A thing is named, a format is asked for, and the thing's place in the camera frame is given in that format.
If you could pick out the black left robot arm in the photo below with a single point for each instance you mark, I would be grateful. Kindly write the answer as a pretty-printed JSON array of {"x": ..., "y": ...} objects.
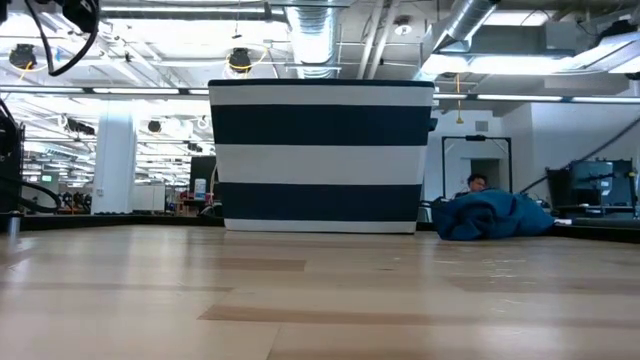
[{"x": 9, "y": 135}]

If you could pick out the navy white striped fabric basket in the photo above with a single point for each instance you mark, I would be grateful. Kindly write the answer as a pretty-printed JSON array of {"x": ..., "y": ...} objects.
[{"x": 320, "y": 125}]

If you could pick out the white building column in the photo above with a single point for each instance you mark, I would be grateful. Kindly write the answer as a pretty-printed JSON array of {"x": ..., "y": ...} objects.
[{"x": 114, "y": 160}]

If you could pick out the black rectangular panel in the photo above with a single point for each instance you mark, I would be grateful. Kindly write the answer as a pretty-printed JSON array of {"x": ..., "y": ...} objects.
[{"x": 11, "y": 185}]

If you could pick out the white wipes canister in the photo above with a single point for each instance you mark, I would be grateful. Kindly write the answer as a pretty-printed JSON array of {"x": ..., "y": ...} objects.
[{"x": 200, "y": 189}]

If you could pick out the person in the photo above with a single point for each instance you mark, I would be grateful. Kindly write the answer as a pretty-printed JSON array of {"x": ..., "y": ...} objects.
[{"x": 476, "y": 182}]

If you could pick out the blue crumpled cloth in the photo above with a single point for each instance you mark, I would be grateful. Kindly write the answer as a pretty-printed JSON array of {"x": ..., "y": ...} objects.
[{"x": 490, "y": 215}]

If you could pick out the black computer monitor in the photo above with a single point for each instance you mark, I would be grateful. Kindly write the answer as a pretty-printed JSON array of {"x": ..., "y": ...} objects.
[{"x": 620, "y": 185}]

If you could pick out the black table side rail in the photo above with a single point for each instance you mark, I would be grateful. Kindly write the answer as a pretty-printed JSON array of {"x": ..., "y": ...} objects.
[{"x": 125, "y": 221}]

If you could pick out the silver metal post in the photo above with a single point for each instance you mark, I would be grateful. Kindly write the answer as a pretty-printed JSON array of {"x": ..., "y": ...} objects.
[{"x": 13, "y": 226}]

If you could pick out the ribbed silver air duct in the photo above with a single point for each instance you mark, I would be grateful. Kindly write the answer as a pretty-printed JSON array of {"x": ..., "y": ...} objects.
[{"x": 312, "y": 30}]

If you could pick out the slanted silver air duct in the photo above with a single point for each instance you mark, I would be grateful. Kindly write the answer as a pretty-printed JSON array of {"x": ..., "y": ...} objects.
[{"x": 472, "y": 17}]

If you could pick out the black rectangular frame stand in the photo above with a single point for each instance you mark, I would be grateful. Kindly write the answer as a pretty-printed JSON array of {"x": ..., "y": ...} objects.
[{"x": 475, "y": 137}]

